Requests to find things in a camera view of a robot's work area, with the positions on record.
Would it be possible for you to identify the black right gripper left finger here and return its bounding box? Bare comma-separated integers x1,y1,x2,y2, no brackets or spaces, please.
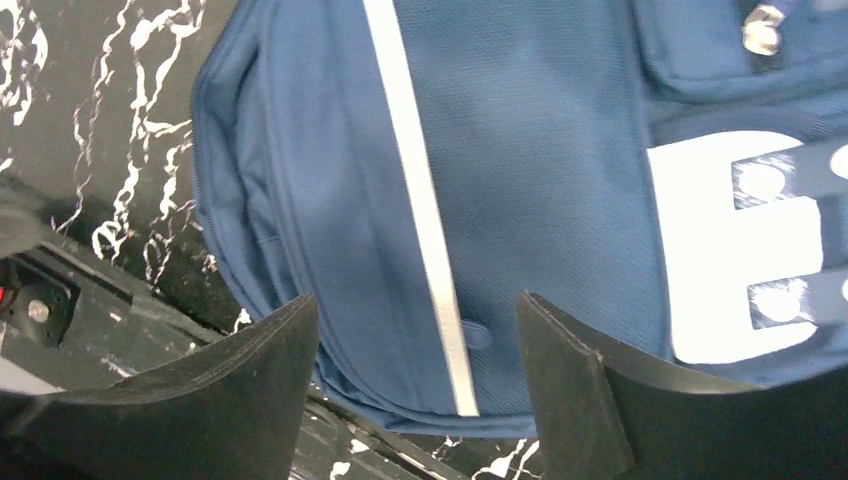
1,295,319,479

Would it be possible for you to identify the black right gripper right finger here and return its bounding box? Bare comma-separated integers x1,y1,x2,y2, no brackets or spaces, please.
517,293,847,480

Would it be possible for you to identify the navy blue student backpack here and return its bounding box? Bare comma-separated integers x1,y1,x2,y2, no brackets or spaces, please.
193,1,847,437

